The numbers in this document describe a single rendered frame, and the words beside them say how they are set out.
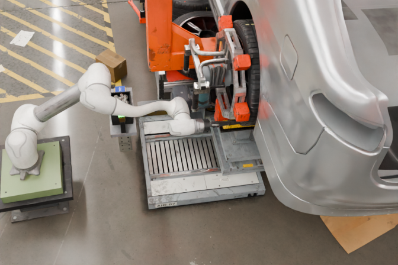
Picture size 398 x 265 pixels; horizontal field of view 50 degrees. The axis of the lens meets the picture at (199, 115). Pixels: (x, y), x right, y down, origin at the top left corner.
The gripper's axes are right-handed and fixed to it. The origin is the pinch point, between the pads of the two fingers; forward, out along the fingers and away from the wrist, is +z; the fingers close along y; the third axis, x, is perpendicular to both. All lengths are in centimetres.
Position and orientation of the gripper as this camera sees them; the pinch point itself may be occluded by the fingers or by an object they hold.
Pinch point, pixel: (234, 122)
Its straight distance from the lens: 266.2
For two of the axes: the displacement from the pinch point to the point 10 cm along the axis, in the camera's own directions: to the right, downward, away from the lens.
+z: 9.8, -0.9, 1.6
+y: 1.7, 0.6, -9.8
